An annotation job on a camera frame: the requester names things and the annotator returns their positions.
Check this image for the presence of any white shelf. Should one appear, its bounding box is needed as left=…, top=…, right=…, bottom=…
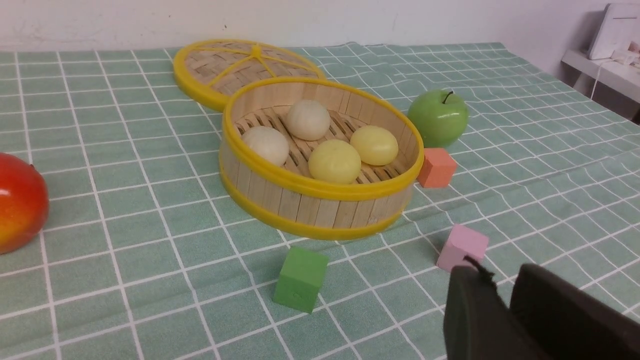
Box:
left=561, top=49, right=640, bottom=103

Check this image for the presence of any white device on shelf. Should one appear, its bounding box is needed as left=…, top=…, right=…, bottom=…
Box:
left=586, top=2, right=640, bottom=60

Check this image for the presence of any yellow bun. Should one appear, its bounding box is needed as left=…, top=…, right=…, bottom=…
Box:
left=308, top=139, right=362, bottom=185
left=350, top=125, right=399, bottom=166

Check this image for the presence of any woven steamer lid yellow rim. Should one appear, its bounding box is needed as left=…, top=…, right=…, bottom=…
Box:
left=173, top=39, right=326, bottom=112

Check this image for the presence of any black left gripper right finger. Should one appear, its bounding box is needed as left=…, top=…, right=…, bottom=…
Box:
left=509, top=264, right=640, bottom=360

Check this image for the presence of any bamboo steamer tray yellow rim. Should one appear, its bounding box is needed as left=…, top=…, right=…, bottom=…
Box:
left=219, top=77, right=425, bottom=240

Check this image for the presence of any white bun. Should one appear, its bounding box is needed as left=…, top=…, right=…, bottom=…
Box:
left=241, top=126, right=290, bottom=167
left=283, top=99, right=332, bottom=141

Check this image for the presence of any green apple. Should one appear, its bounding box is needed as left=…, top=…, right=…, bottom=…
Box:
left=406, top=89, right=469, bottom=148

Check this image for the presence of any green checkered tablecloth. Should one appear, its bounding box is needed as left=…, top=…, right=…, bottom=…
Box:
left=0, top=43, right=640, bottom=360

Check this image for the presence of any orange foam cube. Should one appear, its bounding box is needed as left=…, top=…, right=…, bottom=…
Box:
left=417, top=148, right=458, bottom=188

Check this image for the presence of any green foam cube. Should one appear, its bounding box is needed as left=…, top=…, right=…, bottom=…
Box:
left=272, top=246, right=329, bottom=313

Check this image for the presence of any red orange pomegranate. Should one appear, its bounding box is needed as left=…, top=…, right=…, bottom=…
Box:
left=0, top=153, right=50, bottom=255

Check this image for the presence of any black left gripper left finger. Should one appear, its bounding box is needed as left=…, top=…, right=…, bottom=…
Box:
left=443, top=256, right=551, bottom=360

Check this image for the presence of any pink foam cube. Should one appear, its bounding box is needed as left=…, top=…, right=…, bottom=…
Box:
left=436, top=224, right=489, bottom=272

